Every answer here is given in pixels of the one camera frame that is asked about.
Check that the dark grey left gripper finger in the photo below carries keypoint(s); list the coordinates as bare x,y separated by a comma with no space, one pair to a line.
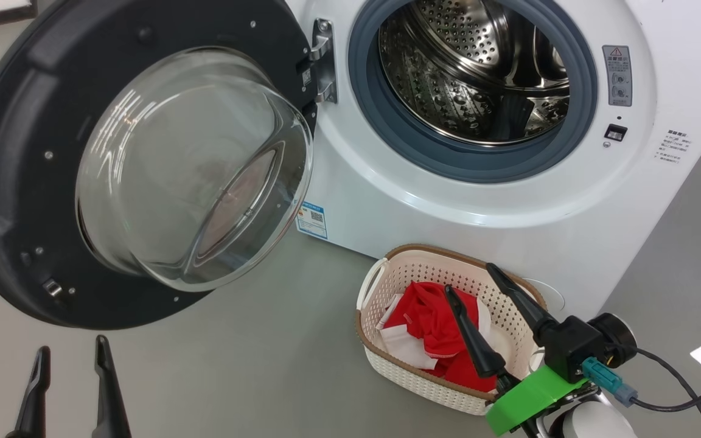
33,401
110,401

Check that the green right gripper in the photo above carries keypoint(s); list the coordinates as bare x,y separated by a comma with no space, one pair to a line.
527,398

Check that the red and white garment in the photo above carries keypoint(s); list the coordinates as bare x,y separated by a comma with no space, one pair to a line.
429,328

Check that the black round washer door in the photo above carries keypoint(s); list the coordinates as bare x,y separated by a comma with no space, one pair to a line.
16,152

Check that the cream laundry basket brown rim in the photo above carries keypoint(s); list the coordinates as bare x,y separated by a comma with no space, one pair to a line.
512,340

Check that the white front-load washing machine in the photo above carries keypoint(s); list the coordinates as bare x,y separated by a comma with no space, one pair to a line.
423,207

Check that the black door latch slot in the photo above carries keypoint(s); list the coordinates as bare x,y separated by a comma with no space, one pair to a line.
616,132

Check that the metal door hinge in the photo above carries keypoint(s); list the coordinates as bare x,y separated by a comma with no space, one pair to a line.
324,61

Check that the blue energy label sticker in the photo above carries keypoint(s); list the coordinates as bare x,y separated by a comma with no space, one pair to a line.
312,221

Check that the chinese text notice sticker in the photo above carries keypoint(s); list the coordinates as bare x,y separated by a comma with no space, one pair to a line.
673,147

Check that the grey warning label sticker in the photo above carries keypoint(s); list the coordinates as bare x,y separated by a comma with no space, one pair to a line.
617,76

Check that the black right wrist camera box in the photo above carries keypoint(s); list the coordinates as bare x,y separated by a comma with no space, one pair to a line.
582,344

